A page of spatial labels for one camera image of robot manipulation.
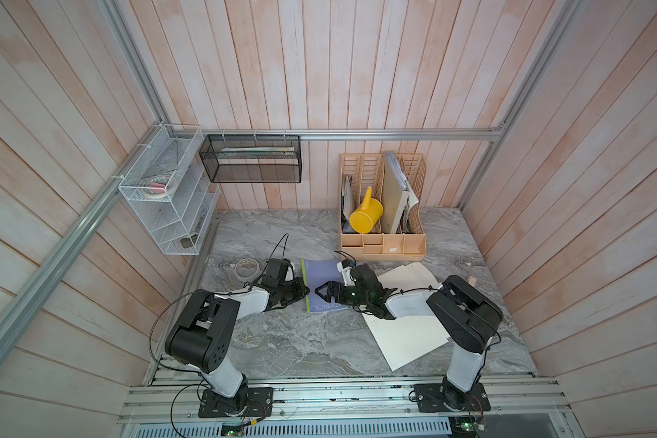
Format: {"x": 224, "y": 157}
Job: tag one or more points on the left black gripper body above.
{"x": 286, "y": 295}

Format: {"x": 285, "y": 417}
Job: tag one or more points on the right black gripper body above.
{"x": 351, "y": 297}

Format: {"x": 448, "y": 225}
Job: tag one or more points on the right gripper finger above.
{"x": 331, "y": 286}
{"x": 330, "y": 296}

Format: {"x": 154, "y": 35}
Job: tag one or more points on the purple cover notebook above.
{"x": 315, "y": 274}

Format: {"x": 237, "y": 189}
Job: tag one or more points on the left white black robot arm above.
{"x": 202, "y": 334}

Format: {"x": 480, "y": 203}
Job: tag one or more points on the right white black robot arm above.
{"x": 469, "y": 318}

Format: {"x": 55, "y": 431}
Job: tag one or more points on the open cream notebook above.
{"x": 407, "y": 339}

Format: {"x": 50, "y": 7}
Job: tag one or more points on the clear tape roll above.
{"x": 247, "y": 269}

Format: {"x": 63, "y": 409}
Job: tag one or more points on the yellow watering can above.
{"x": 365, "y": 217}

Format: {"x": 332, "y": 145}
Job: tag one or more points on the papers in organizer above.
{"x": 411, "y": 202}

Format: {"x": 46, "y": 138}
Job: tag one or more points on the beige desk organizer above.
{"x": 358, "y": 172}

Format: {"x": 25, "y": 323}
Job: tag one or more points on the cream book in organizer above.
{"x": 395, "y": 194}

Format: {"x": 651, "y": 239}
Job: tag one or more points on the tape roll on shelf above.
{"x": 158, "y": 187}

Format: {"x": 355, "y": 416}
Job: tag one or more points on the black mesh wall basket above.
{"x": 252, "y": 158}

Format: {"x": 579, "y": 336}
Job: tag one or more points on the white wire shelf rack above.
{"x": 178, "y": 224}

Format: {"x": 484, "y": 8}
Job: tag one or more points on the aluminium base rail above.
{"x": 508, "y": 406}

